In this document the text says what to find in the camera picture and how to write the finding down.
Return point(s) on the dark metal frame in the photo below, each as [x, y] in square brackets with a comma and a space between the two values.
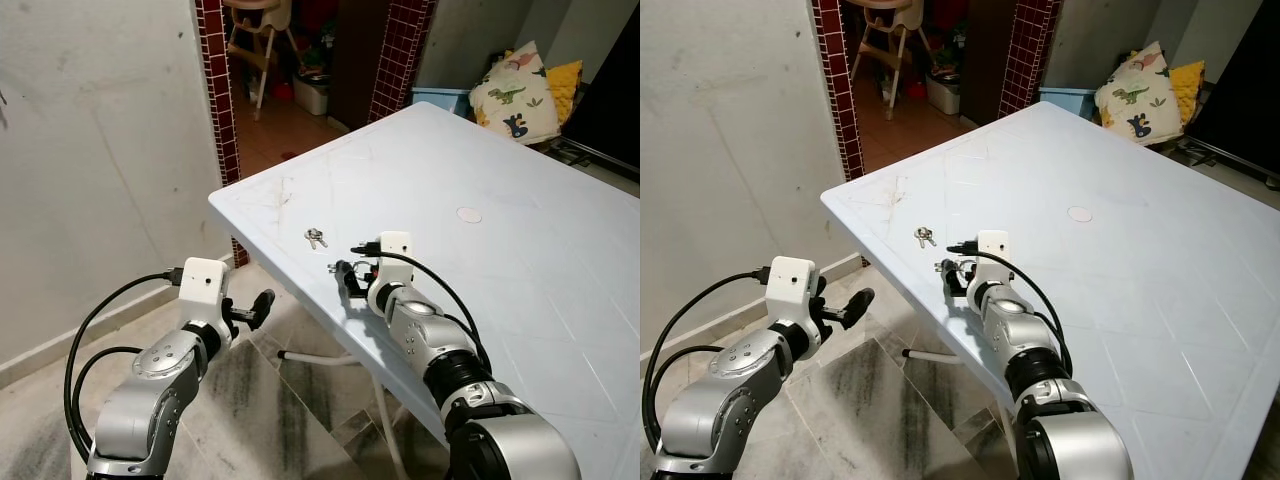
[590, 155]
[1225, 155]

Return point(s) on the wooden high chair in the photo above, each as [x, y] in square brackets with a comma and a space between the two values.
[255, 20]
[880, 20]

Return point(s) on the white plastic table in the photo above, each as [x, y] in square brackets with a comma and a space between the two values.
[1130, 270]
[520, 260]

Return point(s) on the dinosaur print pillow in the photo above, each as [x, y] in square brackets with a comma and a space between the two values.
[1140, 95]
[515, 95]

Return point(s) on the light blue plastic bin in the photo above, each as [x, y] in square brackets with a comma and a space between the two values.
[1065, 97]
[440, 97]

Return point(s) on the yellow pillow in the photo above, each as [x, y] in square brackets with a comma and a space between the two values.
[566, 85]
[1190, 85]

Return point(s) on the wide red tile pillar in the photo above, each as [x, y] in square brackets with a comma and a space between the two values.
[400, 50]
[1030, 50]

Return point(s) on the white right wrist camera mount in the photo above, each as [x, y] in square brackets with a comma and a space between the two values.
[993, 245]
[395, 244]

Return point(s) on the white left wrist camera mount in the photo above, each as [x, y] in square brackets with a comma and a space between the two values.
[203, 280]
[790, 282]

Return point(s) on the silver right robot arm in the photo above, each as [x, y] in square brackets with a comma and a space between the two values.
[1080, 440]
[500, 440]

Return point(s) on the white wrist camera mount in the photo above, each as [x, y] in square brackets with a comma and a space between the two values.
[993, 245]
[203, 280]
[395, 244]
[790, 282]

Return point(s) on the white storage box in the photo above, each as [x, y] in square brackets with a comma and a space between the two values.
[312, 95]
[942, 95]

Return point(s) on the narrow red tile pillar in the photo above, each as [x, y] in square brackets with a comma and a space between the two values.
[222, 100]
[838, 80]

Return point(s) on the white metal table leg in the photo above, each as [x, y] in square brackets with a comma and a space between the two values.
[390, 430]
[1005, 430]

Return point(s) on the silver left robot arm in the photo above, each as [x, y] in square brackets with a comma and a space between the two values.
[150, 400]
[730, 400]

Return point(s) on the black cabinet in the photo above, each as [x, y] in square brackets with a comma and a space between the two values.
[1245, 90]
[610, 90]

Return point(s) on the round white table cap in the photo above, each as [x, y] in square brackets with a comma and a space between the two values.
[1080, 213]
[468, 215]

